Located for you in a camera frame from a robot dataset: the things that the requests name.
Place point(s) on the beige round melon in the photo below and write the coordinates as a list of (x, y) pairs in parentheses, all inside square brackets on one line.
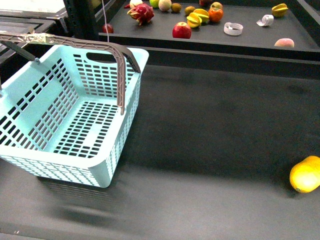
[(164, 5)]

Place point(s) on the white pink fruit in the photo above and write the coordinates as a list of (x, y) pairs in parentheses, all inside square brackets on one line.
[(134, 3)]

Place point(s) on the yellow mango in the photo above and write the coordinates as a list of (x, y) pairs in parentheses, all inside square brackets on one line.
[(304, 177)]

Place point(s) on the brown kiwi right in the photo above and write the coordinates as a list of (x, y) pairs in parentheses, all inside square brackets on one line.
[(188, 10)]

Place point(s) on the orange persimmon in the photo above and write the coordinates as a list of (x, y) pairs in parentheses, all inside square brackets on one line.
[(215, 15)]

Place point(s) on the yellow starfruit front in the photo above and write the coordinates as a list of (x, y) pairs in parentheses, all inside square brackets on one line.
[(193, 20)]

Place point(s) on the yellow starfruit far right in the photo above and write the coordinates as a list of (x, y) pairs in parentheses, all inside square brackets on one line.
[(279, 10)]

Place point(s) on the pink dragon fruit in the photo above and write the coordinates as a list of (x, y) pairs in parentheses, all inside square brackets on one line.
[(142, 13)]

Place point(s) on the brown kiwi left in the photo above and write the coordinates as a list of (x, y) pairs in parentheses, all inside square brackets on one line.
[(176, 7)]

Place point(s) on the light blue plastic basket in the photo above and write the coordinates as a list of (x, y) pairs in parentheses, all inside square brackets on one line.
[(67, 115)]

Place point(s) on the red yellow apple back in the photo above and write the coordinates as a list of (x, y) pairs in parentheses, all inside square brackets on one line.
[(216, 5)]

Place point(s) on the black fruit tray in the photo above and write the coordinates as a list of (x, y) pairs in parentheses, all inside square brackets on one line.
[(236, 33)]

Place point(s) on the brown kiwi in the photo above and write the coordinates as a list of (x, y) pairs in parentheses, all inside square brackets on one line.
[(188, 10), (176, 7)]

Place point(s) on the green apple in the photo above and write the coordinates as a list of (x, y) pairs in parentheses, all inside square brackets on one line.
[(154, 3)]

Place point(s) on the pink peach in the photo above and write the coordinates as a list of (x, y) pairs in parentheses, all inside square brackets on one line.
[(285, 42)]

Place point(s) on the yellow starfruit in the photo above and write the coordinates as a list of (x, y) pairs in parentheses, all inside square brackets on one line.
[(279, 10), (193, 20), (203, 14)]

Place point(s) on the white paper curl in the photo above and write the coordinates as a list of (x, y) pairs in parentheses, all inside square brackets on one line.
[(266, 21)]

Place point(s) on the yellow starfruit behind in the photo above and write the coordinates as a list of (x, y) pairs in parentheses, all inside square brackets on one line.
[(203, 14)]

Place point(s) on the small dark red apple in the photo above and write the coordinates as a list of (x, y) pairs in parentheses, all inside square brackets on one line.
[(107, 28)]

